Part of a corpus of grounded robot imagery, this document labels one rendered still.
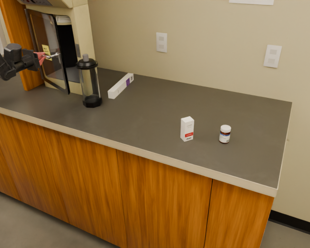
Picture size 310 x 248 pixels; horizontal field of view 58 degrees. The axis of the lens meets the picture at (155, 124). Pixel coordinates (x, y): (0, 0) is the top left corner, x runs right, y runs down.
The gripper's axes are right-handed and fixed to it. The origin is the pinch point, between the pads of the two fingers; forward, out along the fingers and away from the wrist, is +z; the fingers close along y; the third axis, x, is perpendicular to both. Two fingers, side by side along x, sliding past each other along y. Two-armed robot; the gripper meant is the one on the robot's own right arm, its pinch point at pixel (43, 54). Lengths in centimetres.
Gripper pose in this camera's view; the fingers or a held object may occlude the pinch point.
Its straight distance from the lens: 154.5
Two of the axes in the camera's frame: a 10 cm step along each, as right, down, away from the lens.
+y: -0.2, -8.5, -5.3
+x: -9.0, -2.2, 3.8
